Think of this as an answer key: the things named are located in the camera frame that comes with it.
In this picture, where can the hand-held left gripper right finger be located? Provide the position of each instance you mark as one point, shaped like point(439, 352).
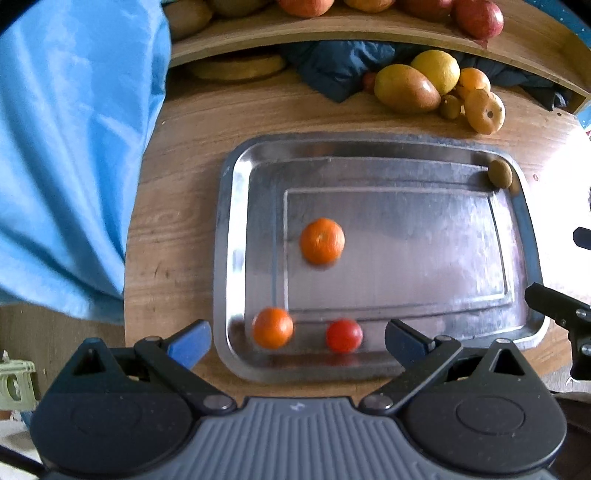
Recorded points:
point(406, 345)

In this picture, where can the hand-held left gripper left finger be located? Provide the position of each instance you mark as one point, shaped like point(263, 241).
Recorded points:
point(189, 345)

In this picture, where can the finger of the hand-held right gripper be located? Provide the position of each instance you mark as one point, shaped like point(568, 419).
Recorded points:
point(554, 307)
point(583, 238)

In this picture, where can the red tomato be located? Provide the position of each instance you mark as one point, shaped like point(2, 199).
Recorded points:
point(368, 82)
point(344, 335)

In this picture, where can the small tangerine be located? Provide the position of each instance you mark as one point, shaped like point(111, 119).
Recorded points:
point(272, 327)
point(322, 241)

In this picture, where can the metal tray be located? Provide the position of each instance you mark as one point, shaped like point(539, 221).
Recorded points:
point(406, 240)

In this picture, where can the small brown kiwi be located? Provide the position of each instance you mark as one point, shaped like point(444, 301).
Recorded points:
point(450, 107)

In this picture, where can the orange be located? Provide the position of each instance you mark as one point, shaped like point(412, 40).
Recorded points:
point(474, 79)

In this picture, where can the yellow-red mango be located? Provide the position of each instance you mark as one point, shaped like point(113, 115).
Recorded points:
point(406, 88)

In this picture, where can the blue dotted cloth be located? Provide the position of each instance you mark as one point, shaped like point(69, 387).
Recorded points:
point(585, 122)

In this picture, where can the pale green plastic object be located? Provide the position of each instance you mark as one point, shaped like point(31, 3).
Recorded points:
point(16, 385)

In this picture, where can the yellow lemon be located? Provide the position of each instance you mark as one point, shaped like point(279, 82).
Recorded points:
point(436, 67)

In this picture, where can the light blue curtain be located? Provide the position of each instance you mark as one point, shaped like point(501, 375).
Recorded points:
point(69, 138)

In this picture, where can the red apple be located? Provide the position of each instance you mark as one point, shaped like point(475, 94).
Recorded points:
point(478, 17)
point(425, 4)
point(304, 5)
point(369, 3)

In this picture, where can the overripe banana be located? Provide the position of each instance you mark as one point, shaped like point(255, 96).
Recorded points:
point(235, 67)

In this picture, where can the dark blue cloth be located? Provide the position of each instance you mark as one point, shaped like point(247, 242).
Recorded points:
point(332, 64)

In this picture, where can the curved wooden shelf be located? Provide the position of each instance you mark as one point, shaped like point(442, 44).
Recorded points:
point(351, 32)

